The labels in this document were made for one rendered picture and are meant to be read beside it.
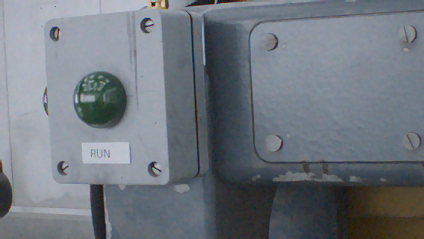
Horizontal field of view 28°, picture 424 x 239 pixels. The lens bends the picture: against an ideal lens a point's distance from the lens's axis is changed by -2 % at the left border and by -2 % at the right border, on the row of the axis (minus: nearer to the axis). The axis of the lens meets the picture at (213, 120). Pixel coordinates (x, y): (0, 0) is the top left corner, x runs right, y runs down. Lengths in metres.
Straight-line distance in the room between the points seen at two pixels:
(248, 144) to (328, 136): 0.05
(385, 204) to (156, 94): 0.31
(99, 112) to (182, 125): 0.04
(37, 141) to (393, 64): 6.77
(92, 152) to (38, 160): 6.73
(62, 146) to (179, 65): 0.08
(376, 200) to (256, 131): 0.25
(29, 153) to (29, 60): 0.78
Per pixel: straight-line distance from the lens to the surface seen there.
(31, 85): 7.17
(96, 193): 0.53
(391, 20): 0.44
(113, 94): 0.43
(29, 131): 7.21
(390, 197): 0.69
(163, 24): 0.43
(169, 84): 0.43
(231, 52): 0.47
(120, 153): 0.44
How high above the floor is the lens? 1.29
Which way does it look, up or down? 3 degrees down
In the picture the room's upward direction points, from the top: 3 degrees counter-clockwise
